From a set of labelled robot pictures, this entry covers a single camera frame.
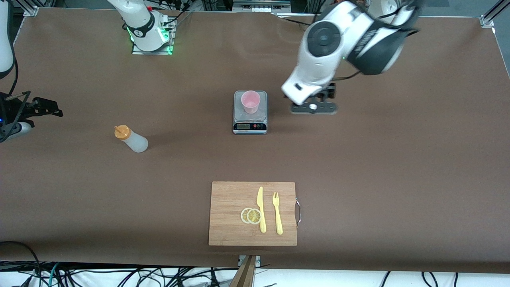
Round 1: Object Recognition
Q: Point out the pink plastic cup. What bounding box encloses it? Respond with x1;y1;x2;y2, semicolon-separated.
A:
241;90;261;114

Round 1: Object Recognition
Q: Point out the translucent sauce bottle orange cap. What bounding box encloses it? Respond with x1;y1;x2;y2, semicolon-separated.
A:
114;125;149;153

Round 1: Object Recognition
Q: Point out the silver digital kitchen scale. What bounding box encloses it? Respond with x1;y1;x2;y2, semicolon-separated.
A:
233;90;268;135

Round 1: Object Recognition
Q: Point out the brown table cover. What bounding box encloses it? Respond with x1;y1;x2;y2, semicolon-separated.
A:
0;7;510;274

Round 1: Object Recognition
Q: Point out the grey power strip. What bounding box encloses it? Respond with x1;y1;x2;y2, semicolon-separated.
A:
233;0;291;13

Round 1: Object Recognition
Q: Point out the yellow plastic fork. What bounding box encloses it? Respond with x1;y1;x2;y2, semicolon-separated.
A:
272;191;283;235

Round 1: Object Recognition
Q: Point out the yellow plastic knife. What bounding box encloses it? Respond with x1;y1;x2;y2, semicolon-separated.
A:
257;186;267;234

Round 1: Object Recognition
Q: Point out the wooden cutting board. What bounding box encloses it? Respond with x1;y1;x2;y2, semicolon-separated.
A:
208;181;298;246

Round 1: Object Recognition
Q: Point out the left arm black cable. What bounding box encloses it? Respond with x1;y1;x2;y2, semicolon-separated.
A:
334;71;364;82

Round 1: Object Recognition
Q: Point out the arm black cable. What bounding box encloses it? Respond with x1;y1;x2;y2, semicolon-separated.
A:
0;48;19;96
334;71;364;82

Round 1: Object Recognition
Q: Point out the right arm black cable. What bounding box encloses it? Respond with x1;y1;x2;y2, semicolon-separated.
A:
0;48;19;96

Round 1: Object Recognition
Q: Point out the black table cable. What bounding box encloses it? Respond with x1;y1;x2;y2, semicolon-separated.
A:
275;15;316;27

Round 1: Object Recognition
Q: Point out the aluminium frame profile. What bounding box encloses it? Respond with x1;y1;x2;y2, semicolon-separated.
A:
12;0;41;16
480;0;510;28

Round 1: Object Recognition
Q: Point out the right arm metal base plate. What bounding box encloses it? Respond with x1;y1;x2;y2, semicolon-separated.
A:
131;39;174;55

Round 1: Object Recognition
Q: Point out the black looped floor cable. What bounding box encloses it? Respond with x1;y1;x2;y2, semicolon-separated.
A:
0;241;42;279

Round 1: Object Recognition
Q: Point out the black base cable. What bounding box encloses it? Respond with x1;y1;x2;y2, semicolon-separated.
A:
161;0;194;25

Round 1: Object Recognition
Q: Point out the teal floor cable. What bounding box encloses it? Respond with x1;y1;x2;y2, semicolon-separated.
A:
47;262;61;287

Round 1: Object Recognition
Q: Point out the wooden post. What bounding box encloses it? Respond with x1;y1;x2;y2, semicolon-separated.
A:
229;255;256;287

